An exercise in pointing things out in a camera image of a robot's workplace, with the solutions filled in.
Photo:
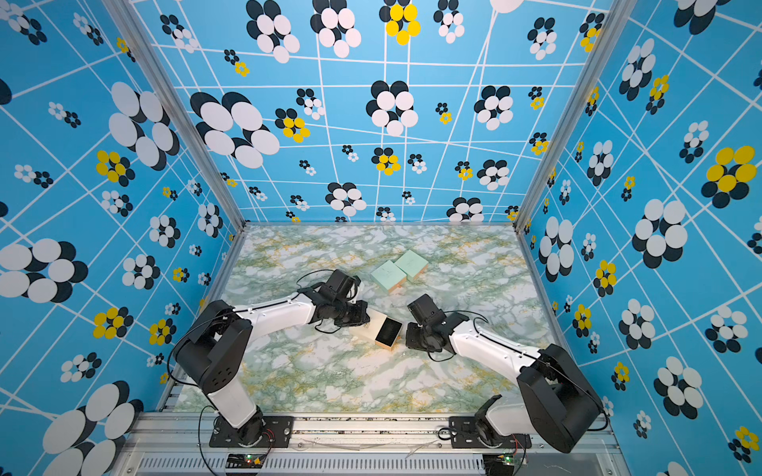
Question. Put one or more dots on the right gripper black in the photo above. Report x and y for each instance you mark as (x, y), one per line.
(410, 337)

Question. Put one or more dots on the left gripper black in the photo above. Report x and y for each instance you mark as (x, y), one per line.
(361, 317)

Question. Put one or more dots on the cream drawer jewelry box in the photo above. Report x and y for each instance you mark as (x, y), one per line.
(381, 330)

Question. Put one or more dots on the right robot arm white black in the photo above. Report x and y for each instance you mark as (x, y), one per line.
(558, 404)

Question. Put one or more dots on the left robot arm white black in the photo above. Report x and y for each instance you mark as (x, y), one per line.
(212, 351)

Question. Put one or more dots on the mint jewelry box middle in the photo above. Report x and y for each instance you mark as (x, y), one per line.
(389, 276)

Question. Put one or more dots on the mint jewelry box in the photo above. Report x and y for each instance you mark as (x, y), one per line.
(389, 276)
(412, 264)

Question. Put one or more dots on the mint jewelry box far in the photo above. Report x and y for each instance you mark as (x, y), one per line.
(412, 264)

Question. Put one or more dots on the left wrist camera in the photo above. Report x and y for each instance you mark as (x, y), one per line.
(340, 287)

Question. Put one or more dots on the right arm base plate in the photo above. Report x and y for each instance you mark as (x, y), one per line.
(469, 432)

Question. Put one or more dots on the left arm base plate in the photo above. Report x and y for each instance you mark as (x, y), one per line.
(264, 432)

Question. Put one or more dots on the aluminium front rail frame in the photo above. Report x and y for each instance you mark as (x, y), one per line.
(351, 444)

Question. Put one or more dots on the left aluminium corner post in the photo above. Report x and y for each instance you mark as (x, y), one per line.
(127, 23)

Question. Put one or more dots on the aluminium corner post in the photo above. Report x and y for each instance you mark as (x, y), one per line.
(127, 23)
(615, 22)

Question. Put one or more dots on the right aluminium corner post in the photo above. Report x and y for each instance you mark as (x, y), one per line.
(615, 22)

